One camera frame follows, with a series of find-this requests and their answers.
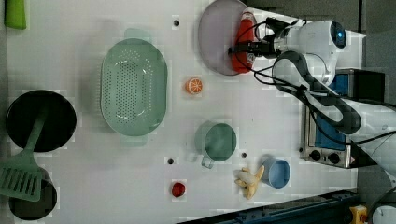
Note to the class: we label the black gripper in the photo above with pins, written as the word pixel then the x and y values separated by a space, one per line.
pixel 267 48

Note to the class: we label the red ketchup bottle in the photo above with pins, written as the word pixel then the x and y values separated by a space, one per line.
pixel 242 59

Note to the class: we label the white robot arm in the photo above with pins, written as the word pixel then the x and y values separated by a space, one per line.
pixel 306 55

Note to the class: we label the grey oval plate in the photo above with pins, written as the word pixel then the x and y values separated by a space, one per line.
pixel 217 32

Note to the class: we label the orange slice toy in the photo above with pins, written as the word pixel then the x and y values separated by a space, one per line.
pixel 194 85

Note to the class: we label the green mug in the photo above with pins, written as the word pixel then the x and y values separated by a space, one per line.
pixel 216 142

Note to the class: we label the green perforated colander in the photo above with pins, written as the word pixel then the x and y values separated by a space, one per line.
pixel 134 87

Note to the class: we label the blue bowl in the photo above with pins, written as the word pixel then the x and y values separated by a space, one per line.
pixel 276 173

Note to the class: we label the peeled toy banana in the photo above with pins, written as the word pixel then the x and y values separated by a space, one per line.
pixel 249 181

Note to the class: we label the small red tomato toy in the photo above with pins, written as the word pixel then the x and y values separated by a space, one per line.
pixel 178 189

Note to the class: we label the green bottle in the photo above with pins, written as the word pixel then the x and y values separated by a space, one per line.
pixel 15 14

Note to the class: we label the green spatula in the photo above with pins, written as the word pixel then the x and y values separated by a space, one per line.
pixel 20 175

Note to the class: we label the blue metal frame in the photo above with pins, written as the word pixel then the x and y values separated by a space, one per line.
pixel 329 208

